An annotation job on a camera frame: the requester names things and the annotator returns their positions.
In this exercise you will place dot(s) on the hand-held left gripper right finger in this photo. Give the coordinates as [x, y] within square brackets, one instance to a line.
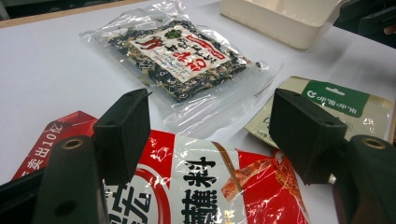
[305, 133]

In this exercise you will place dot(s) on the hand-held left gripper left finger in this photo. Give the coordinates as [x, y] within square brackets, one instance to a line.
[123, 137]

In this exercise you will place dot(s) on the red and white seasoning packet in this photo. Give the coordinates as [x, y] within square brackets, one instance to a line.
[199, 174]

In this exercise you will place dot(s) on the cream plastic box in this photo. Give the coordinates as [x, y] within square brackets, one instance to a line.
[280, 21]

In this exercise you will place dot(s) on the clear bag of dark dried food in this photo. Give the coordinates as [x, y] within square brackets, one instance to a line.
[174, 56]

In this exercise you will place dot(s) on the beige packet with green label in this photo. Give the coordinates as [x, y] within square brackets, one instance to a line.
[336, 99]

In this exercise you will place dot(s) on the white table cover sheet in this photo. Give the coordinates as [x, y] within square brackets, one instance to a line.
[46, 68]

